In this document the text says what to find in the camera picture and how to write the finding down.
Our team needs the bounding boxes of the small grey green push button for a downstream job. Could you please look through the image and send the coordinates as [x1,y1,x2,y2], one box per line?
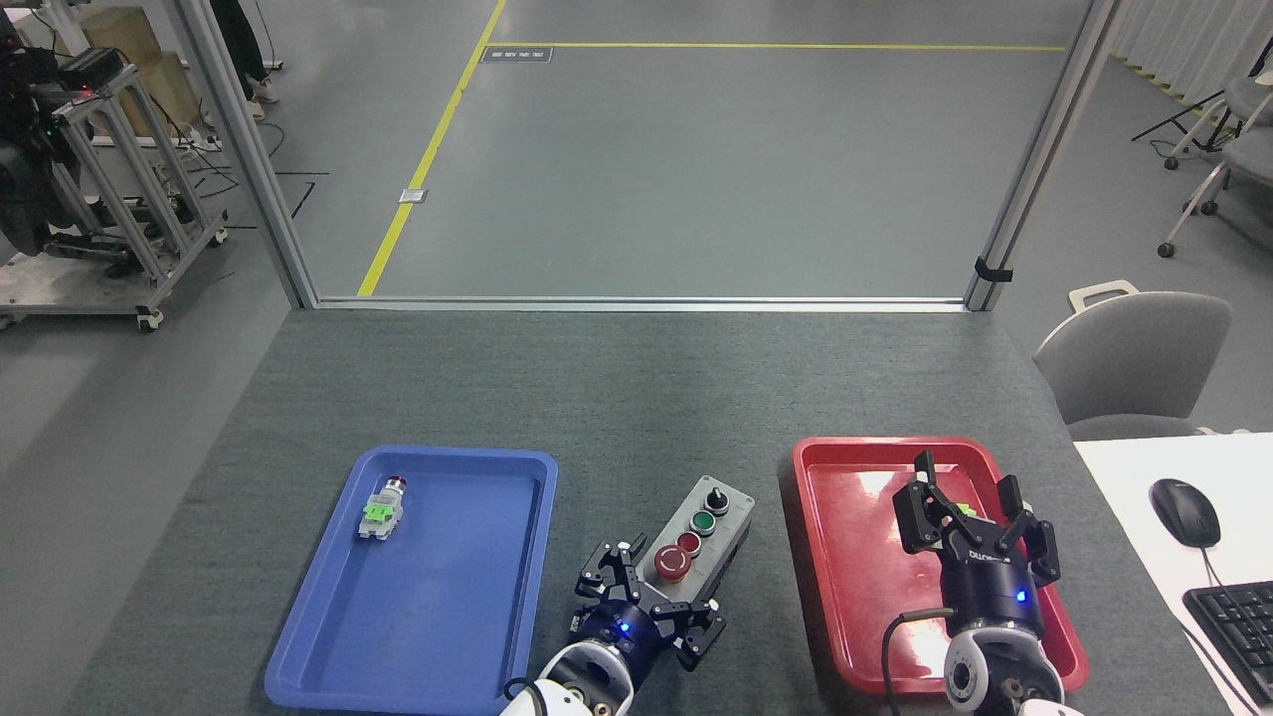
[357,476,411,543]

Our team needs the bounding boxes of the grey chair on wheels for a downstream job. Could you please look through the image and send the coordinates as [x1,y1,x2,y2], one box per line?
[1158,124,1273,260]
[1164,75,1273,170]

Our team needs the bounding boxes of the black keyboard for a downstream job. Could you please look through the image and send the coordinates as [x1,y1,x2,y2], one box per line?
[1182,582,1273,709]

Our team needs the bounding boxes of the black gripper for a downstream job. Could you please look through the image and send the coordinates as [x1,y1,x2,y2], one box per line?
[892,450,1062,640]
[569,535,728,689]

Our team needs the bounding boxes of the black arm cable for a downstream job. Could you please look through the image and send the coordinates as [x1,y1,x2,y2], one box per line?
[882,609,958,716]

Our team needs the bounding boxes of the white desk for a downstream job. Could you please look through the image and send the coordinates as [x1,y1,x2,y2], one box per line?
[1072,432,1273,716]

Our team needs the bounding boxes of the grey control box with buttons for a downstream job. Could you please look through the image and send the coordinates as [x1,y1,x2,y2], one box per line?
[635,474,756,610]

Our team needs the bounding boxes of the aluminium frame cart on wheels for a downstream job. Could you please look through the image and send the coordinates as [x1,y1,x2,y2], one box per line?
[0,62,232,333]

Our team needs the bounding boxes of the black robot machine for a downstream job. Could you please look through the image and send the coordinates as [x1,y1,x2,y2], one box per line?
[0,18,100,262]

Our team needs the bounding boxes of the cardboard box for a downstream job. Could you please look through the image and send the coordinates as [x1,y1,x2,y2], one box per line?
[58,7,206,142]

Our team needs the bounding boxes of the silver aluminium post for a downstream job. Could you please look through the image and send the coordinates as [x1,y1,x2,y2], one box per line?
[963,0,1124,313]
[174,0,319,310]

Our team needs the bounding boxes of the grey office chair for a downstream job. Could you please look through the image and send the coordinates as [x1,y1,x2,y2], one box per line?
[1032,279,1234,441]

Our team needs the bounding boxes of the red plastic tray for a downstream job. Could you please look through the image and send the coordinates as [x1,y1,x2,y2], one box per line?
[792,436,1091,695]

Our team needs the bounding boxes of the person's legs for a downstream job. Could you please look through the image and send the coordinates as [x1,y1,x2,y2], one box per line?
[207,0,282,124]

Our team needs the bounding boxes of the blue plastic tray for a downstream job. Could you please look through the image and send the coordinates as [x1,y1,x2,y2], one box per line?
[264,446,559,716]

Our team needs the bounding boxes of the black computer mouse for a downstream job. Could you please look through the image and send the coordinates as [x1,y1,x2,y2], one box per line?
[1150,477,1222,550]

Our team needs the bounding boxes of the white curtain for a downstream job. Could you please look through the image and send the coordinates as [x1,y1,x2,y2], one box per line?
[1108,0,1273,128]

